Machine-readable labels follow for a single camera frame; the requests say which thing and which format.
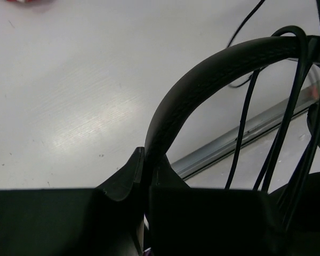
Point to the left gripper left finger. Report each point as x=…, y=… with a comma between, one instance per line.
x=105, y=220

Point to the black headset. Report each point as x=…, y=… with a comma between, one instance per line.
x=211, y=75

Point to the aluminium front rail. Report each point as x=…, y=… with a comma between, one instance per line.
x=225, y=145

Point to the red headphones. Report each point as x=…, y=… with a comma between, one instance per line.
x=29, y=1

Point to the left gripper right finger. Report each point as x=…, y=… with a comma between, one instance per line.
x=201, y=221

